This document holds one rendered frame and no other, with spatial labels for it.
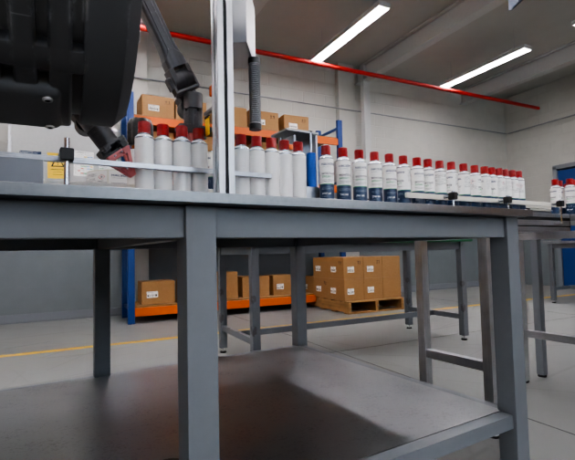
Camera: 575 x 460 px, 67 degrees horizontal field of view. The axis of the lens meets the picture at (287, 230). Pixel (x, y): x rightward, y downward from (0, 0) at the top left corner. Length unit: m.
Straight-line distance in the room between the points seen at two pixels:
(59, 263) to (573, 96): 8.47
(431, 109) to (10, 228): 8.12
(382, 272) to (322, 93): 3.16
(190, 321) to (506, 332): 0.99
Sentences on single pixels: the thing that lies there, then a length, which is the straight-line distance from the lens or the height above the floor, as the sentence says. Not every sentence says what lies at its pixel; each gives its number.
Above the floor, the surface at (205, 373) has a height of 0.50.
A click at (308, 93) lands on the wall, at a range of 7.05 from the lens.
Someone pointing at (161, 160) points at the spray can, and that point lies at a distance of 1.26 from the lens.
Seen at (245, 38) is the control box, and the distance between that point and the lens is 1.29.
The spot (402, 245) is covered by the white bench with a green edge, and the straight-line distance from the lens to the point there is 3.29.
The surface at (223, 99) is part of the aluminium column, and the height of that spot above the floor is 1.12.
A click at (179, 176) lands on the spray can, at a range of 1.26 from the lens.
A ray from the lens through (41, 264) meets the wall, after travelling 5.73.
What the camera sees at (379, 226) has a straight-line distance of 1.08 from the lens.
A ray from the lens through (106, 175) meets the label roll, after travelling 1.67.
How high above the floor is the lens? 0.72
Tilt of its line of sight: 3 degrees up
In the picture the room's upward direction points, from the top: 1 degrees counter-clockwise
